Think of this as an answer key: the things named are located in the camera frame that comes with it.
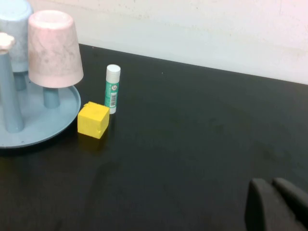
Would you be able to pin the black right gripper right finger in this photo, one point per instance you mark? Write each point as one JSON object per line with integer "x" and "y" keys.
{"x": 296, "y": 197}

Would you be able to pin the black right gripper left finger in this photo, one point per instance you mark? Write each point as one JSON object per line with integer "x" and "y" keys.
{"x": 267, "y": 211}

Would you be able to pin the blue cup stand with pegs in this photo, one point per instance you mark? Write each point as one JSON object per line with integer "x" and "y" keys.
{"x": 48, "y": 120}

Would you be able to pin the pink marbled plastic cup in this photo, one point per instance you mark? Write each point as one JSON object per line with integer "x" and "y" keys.
{"x": 55, "y": 48}

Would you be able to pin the light blue plastic cup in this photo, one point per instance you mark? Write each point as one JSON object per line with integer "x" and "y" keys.
{"x": 14, "y": 21}

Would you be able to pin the green and white glue stick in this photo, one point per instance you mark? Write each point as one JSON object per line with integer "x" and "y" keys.
{"x": 111, "y": 91}

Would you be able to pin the yellow cube block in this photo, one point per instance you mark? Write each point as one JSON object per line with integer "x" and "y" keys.
{"x": 92, "y": 120}

